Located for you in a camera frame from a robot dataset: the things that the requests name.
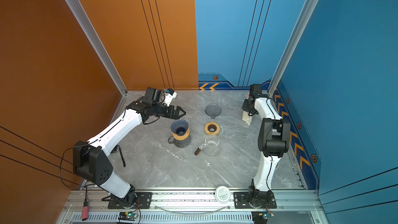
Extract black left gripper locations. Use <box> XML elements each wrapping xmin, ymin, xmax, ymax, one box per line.
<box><xmin>152</xmin><ymin>104</ymin><xmax>187</xmax><ymax>120</ymax></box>

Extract blue ribbed glass dripper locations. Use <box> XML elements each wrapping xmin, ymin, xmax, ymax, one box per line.
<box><xmin>171</xmin><ymin>119</ymin><xmax>189</xmax><ymax>135</ymax></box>

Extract bamboo dripper ring stand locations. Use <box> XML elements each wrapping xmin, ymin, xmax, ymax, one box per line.
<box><xmin>172</xmin><ymin>129</ymin><xmax>190</xmax><ymax>141</ymax></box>

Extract orange coffee filter pack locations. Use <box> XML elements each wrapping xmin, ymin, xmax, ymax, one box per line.
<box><xmin>242</xmin><ymin>111</ymin><xmax>252</xmax><ymax>125</ymax></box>

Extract ribbed glass coffee server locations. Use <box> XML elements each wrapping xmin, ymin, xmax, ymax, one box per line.
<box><xmin>167</xmin><ymin>135</ymin><xmax>191</xmax><ymax>148</ymax></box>

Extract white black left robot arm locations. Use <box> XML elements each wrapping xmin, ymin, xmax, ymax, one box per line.
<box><xmin>73</xmin><ymin>97</ymin><xmax>186</xmax><ymax>208</ymax></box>

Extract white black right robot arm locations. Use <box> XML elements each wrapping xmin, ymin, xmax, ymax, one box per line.
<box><xmin>242</xmin><ymin>84</ymin><xmax>291</xmax><ymax>209</ymax></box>

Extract grey ribbed glass dripper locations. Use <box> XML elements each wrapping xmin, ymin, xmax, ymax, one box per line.
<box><xmin>204</xmin><ymin>104</ymin><xmax>222</xmax><ymax>119</ymax></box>

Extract white round lid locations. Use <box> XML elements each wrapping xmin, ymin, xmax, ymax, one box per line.
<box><xmin>215</xmin><ymin>186</ymin><xmax>231</xmax><ymax>204</ymax></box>

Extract green circuit board left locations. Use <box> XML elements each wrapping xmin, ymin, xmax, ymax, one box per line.
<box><xmin>118</xmin><ymin>212</ymin><xmax>140</xmax><ymax>224</ymax></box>

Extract circuit board right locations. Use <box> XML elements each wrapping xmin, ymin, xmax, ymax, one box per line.
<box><xmin>251</xmin><ymin>212</ymin><xmax>275</xmax><ymax>224</ymax></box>

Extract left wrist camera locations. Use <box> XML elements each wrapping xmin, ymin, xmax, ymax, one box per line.
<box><xmin>145</xmin><ymin>87</ymin><xmax>177</xmax><ymax>106</ymax></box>

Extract clear glass pitcher wooden handle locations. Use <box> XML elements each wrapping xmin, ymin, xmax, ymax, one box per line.
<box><xmin>194</xmin><ymin>135</ymin><xmax>220</xmax><ymax>157</ymax></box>

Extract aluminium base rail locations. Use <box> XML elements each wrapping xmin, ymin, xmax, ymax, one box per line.
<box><xmin>57</xmin><ymin>188</ymin><xmax>329</xmax><ymax>224</ymax></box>

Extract aluminium right corner post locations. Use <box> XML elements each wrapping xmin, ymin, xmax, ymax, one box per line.
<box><xmin>267</xmin><ymin>0</ymin><xmax>319</xmax><ymax>96</ymax></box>

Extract aluminium corner post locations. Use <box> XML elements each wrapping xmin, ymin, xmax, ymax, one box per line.
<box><xmin>267</xmin><ymin>0</ymin><xmax>319</xmax><ymax>96</ymax></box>
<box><xmin>65</xmin><ymin>0</ymin><xmax>127</xmax><ymax>96</ymax></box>

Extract red handled screwdriver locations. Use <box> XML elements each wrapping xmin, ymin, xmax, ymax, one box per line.
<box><xmin>81</xmin><ymin>190</ymin><xmax>89</xmax><ymax>221</ymax></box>

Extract aluminium left corner post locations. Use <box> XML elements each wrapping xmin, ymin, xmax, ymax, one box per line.
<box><xmin>65</xmin><ymin>0</ymin><xmax>127</xmax><ymax>96</ymax></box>

